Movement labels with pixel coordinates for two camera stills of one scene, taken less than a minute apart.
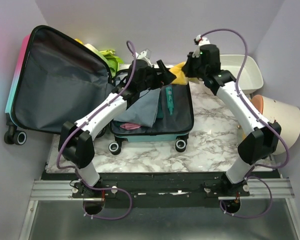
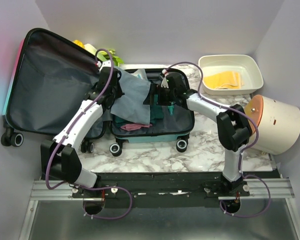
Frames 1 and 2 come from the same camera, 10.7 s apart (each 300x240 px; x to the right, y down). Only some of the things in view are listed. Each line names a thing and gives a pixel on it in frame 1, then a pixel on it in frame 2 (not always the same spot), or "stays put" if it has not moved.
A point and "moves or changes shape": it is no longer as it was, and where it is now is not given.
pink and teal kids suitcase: x=56 y=77 stays put
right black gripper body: x=192 y=68 → x=165 y=96
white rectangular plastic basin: x=251 y=77 stays put
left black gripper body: x=152 y=81 → x=116 y=91
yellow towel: x=181 y=78 moves or changes shape
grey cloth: x=143 y=111 moves or changes shape
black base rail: x=193 y=189 stays put
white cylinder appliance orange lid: x=288 y=116 stays put
